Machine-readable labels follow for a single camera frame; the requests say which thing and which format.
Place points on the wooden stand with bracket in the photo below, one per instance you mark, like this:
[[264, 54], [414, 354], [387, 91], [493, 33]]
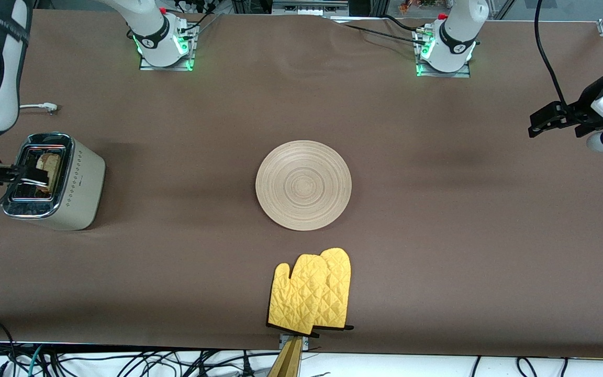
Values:
[[288, 361]]

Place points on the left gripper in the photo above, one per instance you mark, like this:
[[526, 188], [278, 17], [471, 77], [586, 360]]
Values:
[[585, 106]]

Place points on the round wooden plate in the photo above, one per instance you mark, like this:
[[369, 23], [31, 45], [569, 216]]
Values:
[[304, 186]]

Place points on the slice of brown bread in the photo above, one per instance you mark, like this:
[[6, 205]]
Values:
[[50, 162]]

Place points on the yellow quilted oven mitt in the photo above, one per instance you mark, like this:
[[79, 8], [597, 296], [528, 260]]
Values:
[[339, 283], [296, 298]]

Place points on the cream and chrome toaster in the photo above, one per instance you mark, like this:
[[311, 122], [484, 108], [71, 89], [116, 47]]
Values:
[[84, 183]]

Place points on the brown table cover sheet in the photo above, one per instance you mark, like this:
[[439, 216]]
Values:
[[301, 104]]

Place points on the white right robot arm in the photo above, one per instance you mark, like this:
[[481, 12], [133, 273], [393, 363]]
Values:
[[149, 26]]

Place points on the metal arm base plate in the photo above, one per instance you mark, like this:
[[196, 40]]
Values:
[[458, 74], [149, 67]]

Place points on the grey metal box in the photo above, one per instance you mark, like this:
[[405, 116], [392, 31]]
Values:
[[309, 8]]

